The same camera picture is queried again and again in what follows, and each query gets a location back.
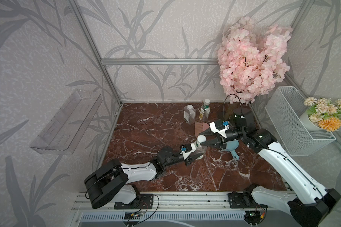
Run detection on blue dustpan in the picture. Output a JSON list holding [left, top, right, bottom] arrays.
[[223, 140, 240, 160]]

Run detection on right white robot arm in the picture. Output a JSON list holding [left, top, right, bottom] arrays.
[[200, 107, 341, 227]]

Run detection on white wire mesh basket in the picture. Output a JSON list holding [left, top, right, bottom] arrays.
[[265, 86, 336, 156]]

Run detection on clear acrylic wall shelf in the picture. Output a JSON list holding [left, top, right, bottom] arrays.
[[29, 89, 103, 155]]

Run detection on potted pastel flower bouquet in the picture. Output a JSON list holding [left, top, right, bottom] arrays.
[[300, 96, 341, 132]]

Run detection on right base wiring bundle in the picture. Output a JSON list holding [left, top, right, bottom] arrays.
[[243, 208, 268, 227]]

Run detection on pink artificial blossom tree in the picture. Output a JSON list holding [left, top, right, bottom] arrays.
[[217, 17, 293, 104]]

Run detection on square clear plastic bottle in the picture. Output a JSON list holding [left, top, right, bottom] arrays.
[[183, 105, 196, 124]]

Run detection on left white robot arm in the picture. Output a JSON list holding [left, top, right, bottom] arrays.
[[84, 144, 206, 209]]

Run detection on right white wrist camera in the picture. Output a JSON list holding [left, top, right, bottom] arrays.
[[209, 119, 230, 139]]

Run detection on left black base cable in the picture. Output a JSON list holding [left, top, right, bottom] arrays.
[[123, 192, 160, 227]]

